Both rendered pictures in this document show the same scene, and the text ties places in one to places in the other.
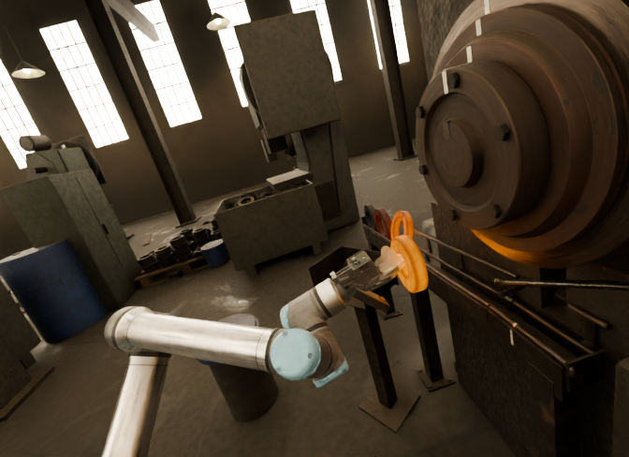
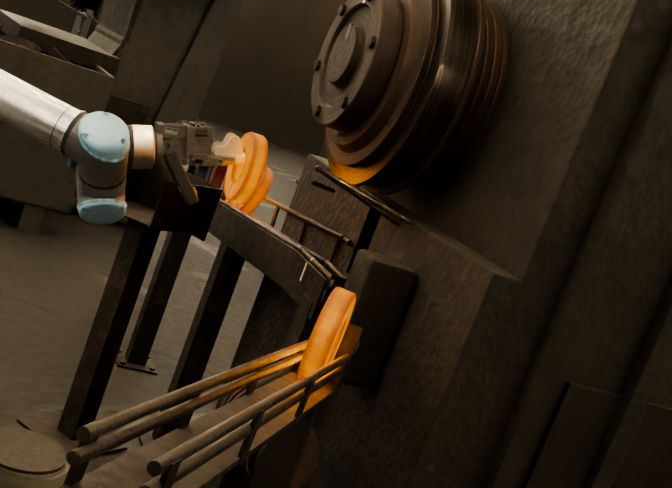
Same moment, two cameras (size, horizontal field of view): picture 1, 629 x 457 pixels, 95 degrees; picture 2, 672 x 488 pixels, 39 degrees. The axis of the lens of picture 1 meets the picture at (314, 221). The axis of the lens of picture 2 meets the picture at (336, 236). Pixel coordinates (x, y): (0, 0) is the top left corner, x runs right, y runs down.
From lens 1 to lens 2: 1.31 m
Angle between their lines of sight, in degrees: 22
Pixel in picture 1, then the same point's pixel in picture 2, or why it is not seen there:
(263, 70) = not seen: outside the picture
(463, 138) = (354, 40)
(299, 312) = not seen: hidden behind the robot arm
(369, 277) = (198, 150)
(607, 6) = (447, 3)
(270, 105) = not seen: outside the picture
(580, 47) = (429, 17)
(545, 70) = (411, 20)
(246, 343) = (52, 104)
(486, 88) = (380, 10)
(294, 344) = (111, 125)
